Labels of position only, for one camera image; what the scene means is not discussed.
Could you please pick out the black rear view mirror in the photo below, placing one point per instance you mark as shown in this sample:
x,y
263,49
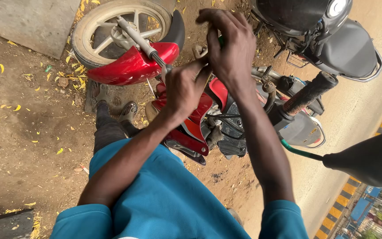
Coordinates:
x,y
367,159

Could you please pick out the motorcycle front wheel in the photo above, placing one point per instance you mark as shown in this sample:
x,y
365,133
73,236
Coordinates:
x,y
88,36

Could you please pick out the person's teal shirt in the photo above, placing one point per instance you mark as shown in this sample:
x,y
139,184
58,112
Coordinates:
x,y
164,199

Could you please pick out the dark stone slab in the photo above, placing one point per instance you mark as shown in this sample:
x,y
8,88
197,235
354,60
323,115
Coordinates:
x,y
5,225

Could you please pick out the black mud flap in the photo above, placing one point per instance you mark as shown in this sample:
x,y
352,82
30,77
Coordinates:
x,y
176,30

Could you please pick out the grey concrete block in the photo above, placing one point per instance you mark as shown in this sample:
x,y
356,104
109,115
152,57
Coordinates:
x,y
28,23

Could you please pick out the blue roadside fence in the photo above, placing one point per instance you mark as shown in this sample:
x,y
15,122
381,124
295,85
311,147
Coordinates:
x,y
363,205

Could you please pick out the person's left hand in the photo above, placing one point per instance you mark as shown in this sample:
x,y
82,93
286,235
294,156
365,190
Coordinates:
x,y
184,89

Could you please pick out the black instrument housing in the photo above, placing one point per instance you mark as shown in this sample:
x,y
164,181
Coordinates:
x,y
232,132

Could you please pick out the person's left fingers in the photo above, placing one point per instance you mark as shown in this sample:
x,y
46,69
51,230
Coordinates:
x,y
200,70

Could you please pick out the person's right fingers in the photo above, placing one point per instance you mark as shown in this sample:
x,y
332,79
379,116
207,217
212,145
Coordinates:
x,y
212,16

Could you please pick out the grey fork leg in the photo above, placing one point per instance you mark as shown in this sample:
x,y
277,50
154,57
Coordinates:
x,y
137,36

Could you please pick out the black parked scooter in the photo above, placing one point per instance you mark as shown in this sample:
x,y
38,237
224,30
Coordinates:
x,y
340,46

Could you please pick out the yellow black striped kerb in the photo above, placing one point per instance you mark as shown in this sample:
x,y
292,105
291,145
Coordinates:
x,y
340,196

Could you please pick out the brown sandal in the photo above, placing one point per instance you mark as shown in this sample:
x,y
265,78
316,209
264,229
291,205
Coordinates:
x,y
98,93
128,111

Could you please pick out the person's dark trousers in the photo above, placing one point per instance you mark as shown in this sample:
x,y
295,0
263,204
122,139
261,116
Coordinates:
x,y
108,127

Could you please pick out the person's right hand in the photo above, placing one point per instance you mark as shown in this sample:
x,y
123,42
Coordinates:
x,y
232,53

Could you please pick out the red headlight cowl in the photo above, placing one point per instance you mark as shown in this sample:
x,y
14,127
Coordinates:
x,y
194,127

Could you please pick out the red front fender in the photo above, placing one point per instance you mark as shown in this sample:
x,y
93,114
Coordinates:
x,y
131,66

